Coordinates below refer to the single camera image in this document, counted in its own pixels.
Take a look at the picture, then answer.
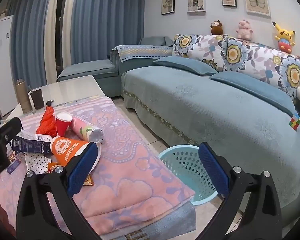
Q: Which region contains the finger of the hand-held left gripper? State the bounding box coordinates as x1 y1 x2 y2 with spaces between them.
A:
0 117 22 144

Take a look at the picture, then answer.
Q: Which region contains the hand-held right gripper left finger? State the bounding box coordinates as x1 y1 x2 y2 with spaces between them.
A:
16 142 102 240

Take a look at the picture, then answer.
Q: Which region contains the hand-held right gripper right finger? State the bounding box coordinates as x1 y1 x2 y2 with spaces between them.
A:
198 142 283 240

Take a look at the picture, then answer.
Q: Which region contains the blue and white carton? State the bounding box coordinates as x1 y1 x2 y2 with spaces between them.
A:
12 130 53 155

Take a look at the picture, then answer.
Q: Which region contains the orange paper cup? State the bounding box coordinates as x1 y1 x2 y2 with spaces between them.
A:
51 136 102 168

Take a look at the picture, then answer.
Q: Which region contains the teal plastic basket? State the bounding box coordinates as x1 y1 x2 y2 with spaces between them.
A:
158 145 219 206

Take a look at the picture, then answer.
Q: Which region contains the pink cylindrical can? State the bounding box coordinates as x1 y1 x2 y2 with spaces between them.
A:
70 116 104 144

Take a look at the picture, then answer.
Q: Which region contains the polka dot wrapper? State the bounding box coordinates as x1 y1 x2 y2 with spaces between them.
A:
24 152 53 174

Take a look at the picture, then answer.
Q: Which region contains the red paper cup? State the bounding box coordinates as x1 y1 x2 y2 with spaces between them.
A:
55 112 73 137

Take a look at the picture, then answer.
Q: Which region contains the dark blue packet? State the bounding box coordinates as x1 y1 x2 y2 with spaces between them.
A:
6 154 23 174

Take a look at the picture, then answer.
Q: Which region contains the orange snack packet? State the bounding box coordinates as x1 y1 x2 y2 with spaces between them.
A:
47 162 94 187

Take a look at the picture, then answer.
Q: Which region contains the orange plastic bag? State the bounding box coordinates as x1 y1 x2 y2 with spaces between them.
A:
36 106 58 137

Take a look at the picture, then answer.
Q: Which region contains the metal thermos bottle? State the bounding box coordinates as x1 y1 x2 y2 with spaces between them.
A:
15 79 33 114

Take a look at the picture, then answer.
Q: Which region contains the dark brown cup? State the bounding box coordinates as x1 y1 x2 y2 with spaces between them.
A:
28 85 45 110

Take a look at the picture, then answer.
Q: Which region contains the teal sectional sofa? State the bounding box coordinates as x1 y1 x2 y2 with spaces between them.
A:
56 36 300 233

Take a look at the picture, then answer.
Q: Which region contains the white refrigerator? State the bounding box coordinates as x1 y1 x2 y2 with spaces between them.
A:
0 15 15 118

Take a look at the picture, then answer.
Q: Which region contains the blue-grey table cloth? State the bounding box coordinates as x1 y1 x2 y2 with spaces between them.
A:
100 200 197 240

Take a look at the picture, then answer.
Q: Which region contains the blue pillow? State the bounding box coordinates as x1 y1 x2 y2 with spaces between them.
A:
153 56 218 75
209 72 299 120

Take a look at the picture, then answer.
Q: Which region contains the blue curtain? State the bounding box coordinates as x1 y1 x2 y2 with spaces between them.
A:
9 0 54 89
71 0 145 63

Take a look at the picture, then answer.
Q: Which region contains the colourful puzzle cube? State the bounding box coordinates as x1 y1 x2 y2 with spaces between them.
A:
289 114 300 131

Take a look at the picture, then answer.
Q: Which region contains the cream curtain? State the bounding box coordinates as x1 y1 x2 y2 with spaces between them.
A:
65 0 77 67
46 0 60 79

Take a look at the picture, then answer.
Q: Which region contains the dark window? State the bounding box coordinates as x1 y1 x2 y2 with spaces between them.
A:
56 0 68 68

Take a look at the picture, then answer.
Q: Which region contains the floral sofa back cover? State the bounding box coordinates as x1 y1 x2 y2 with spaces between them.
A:
172 34 300 98

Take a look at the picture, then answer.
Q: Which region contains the blue striped sofa towel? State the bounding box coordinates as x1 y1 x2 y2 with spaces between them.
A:
110 44 174 63

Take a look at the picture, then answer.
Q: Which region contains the teal back cushion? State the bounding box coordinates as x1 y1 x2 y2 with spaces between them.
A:
139 36 174 47

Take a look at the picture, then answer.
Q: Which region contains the brown monkey plush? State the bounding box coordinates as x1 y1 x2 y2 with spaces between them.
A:
210 20 224 35

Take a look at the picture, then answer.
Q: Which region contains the pink pig plush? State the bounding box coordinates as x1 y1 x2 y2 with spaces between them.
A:
236 19 254 40

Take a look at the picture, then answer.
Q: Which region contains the yellow mouse plush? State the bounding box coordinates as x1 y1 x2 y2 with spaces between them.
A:
272 21 296 53

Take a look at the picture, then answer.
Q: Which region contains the newspaper print canvas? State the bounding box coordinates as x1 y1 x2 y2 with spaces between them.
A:
187 0 206 13

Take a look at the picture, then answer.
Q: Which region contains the butterfly picture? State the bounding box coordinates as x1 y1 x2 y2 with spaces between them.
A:
244 0 271 17

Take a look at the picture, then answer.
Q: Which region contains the tall black picture frame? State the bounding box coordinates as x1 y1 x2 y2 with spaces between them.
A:
161 0 175 15

